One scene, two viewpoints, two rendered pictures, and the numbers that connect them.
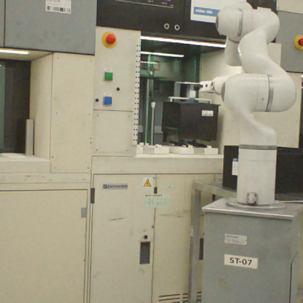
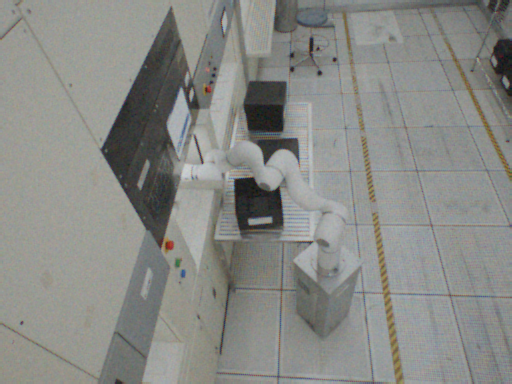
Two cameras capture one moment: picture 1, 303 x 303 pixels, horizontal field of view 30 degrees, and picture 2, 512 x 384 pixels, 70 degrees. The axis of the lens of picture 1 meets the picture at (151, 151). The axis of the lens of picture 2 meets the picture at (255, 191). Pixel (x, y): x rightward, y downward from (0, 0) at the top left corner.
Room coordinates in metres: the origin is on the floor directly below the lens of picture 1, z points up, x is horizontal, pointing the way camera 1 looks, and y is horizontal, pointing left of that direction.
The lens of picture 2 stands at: (1.51, 0.65, 2.62)
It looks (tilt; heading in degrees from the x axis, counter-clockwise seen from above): 50 degrees down; 305
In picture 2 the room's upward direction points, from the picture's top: 9 degrees counter-clockwise
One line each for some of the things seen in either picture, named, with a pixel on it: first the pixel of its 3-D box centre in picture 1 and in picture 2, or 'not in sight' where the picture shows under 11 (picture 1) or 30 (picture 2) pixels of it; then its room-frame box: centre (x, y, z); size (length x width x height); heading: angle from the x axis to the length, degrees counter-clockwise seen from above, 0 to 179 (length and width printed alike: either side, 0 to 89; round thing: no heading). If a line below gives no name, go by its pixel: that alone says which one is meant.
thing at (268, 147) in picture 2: not in sight; (278, 156); (2.39, -0.90, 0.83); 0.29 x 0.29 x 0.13; 26
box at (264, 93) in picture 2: not in sight; (266, 106); (2.68, -1.29, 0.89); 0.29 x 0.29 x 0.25; 20
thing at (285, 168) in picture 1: (268, 168); (258, 202); (2.32, -0.49, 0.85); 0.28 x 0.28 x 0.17; 33
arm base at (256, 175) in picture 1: (256, 177); (328, 252); (1.80, -0.34, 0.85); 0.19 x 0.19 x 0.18
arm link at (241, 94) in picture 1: (249, 110); (328, 235); (1.80, -0.31, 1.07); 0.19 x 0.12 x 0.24; 91
